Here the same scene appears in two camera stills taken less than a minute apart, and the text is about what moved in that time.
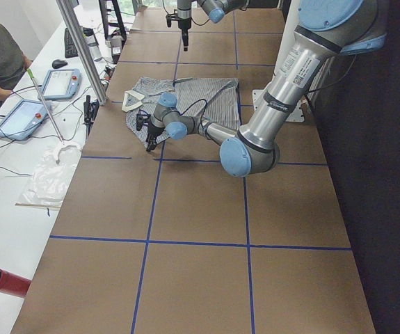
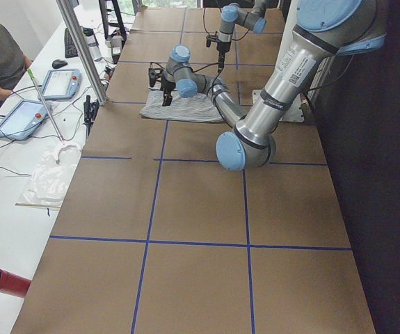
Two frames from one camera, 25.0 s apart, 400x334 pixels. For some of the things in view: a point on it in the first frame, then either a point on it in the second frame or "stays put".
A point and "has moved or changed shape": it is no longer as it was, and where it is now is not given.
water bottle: (89, 34) stays put
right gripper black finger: (185, 37) to (221, 59)
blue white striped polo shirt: (215, 99) has moved or changed shape
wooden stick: (37, 205) stays put
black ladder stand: (114, 24) stays put
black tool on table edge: (90, 110) stays put
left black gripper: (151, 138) to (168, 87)
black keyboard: (69, 48) stays put
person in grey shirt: (1, 65) stays put
